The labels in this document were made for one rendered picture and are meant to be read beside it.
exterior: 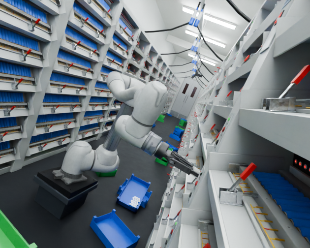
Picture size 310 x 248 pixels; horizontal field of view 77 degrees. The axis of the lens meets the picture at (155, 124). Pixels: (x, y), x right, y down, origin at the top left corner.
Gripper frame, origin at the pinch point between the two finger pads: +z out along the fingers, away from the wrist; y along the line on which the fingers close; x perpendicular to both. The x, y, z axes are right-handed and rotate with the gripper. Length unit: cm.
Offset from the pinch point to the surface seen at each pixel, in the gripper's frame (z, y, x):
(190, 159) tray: -0.1, -44.1, -7.4
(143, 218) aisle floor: -1, -73, -82
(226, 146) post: -3.6, 25.4, 18.6
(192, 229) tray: 1.4, 27.3, -6.7
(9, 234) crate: -47, 30, -46
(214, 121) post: -0.8, -44.6, 21.1
